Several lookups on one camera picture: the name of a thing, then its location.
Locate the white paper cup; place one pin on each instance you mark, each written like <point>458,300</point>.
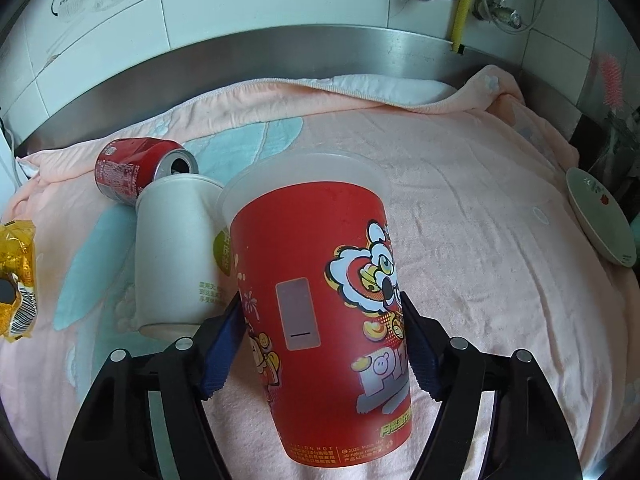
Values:
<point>175,240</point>

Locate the red soda can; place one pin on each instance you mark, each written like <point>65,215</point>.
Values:
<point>127,167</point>

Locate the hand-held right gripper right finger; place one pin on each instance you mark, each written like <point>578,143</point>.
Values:
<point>417,355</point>

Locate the white plate with red print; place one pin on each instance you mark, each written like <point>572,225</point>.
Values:
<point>600,215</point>

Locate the red printed paper cup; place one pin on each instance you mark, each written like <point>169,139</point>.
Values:
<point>310,240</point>

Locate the pink brush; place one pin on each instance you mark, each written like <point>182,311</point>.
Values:
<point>611,80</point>

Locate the yellow snack packet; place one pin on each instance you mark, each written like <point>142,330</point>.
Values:
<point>17,270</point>

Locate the pink towel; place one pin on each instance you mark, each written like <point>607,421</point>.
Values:
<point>480,200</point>

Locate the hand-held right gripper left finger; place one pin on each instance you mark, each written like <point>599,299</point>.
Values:
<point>225,355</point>

